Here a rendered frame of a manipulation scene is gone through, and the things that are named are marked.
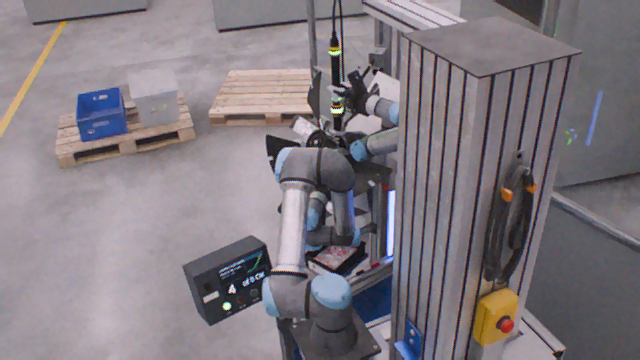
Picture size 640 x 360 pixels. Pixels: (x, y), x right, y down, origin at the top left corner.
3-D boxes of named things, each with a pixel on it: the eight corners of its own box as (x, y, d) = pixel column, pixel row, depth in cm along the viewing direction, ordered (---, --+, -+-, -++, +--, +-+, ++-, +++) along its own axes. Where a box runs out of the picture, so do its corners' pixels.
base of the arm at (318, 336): (366, 344, 168) (366, 323, 162) (322, 362, 163) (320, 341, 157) (344, 312, 179) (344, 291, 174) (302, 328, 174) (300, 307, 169)
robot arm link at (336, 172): (357, 141, 174) (361, 230, 211) (323, 140, 175) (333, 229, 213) (355, 168, 166) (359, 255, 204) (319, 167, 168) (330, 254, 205)
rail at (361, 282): (446, 235, 249) (448, 221, 244) (452, 239, 246) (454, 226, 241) (277, 328, 208) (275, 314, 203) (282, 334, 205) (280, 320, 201)
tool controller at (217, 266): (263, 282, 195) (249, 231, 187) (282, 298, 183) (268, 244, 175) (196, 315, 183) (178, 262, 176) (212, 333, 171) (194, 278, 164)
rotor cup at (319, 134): (327, 133, 250) (308, 124, 241) (351, 137, 240) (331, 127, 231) (318, 164, 249) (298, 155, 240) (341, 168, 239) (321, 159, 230)
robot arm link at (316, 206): (295, 231, 201) (294, 212, 196) (306, 213, 209) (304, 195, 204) (316, 234, 198) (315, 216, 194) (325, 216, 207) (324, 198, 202)
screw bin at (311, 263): (336, 239, 245) (335, 227, 241) (366, 254, 236) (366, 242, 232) (304, 266, 231) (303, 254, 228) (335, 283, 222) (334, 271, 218)
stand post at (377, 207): (374, 290, 329) (376, 121, 264) (383, 299, 323) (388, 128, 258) (368, 294, 327) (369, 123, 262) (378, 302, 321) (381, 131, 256)
